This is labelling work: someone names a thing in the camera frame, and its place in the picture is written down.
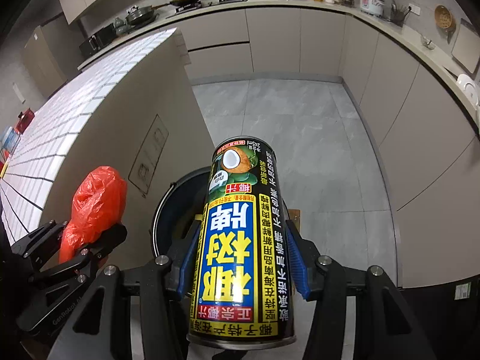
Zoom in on green ceramic vase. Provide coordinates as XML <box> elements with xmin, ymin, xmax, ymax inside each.
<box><xmin>113</xmin><ymin>17</ymin><xmax>125</xmax><ymax>29</ymax></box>

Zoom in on black lidded wok pot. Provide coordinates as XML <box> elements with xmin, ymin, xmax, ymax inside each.
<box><xmin>125</xmin><ymin>6</ymin><xmax>158</xmax><ymax>26</ymax></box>

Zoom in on small yellow sponge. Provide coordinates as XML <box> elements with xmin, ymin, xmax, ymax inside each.
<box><xmin>0</xmin><ymin>158</ymin><xmax>10</xmax><ymax>179</ymax></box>

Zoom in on utensil holder with utensils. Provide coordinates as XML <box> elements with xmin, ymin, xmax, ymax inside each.
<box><xmin>390</xmin><ymin>0</ymin><xmax>412</xmax><ymax>28</ymax></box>

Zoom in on white tiled kitchen island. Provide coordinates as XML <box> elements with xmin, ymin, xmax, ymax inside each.
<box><xmin>1</xmin><ymin>28</ymin><xmax>214</xmax><ymax>268</ymax></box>

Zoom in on black microwave oven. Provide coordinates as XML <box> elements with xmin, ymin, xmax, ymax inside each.
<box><xmin>79</xmin><ymin>24</ymin><xmax>116</xmax><ymax>59</ymax></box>

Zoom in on beige refrigerator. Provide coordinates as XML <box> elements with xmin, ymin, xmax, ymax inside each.
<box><xmin>22</xmin><ymin>13</ymin><xmax>85</xmax><ymax>98</ymax></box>

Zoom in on black trash bucket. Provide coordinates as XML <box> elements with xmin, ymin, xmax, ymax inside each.
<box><xmin>151</xmin><ymin>166</ymin><xmax>289</xmax><ymax>257</ymax></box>

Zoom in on lower kitchen counter cabinets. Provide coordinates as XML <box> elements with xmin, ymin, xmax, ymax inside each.
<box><xmin>76</xmin><ymin>0</ymin><xmax>480</xmax><ymax>290</ymax></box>

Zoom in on wooden board under bucket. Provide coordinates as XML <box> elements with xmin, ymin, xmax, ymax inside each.
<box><xmin>288</xmin><ymin>209</ymin><xmax>301</xmax><ymax>231</ymax></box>

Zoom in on black gas stove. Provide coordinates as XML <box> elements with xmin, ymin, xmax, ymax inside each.
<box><xmin>166</xmin><ymin>0</ymin><xmax>248</xmax><ymax>19</ymax></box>

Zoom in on white blue plastic jar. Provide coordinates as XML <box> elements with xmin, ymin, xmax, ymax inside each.
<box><xmin>1</xmin><ymin>127</ymin><xmax>21</xmax><ymax>155</ymax></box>

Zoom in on round bamboo strainer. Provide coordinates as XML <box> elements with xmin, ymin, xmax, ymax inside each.
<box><xmin>434</xmin><ymin>5</ymin><xmax>456</xmax><ymax>44</ymax></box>

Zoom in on red plastic bag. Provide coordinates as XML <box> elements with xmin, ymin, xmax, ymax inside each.
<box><xmin>58</xmin><ymin>166</ymin><xmax>127</xmax><ymax>263</ymax></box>

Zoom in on black yellow coconut juice can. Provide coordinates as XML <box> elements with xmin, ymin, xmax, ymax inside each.
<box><xmin>188</xmin><ymin>136</ymin><xmax>296</xmax><ymax>350</ymax></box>

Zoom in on frying pan with handle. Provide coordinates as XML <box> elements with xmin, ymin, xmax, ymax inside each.
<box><xmin>152</xmin><ymin>0</ymin><xmax>201</xmax><ymax>10</ymax></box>

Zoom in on green ceramic bowl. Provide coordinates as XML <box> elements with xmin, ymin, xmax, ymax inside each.
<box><xmin>115</xmin><ymin>25</ymin><xmax>131</xmax><ymax>37</ymax></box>

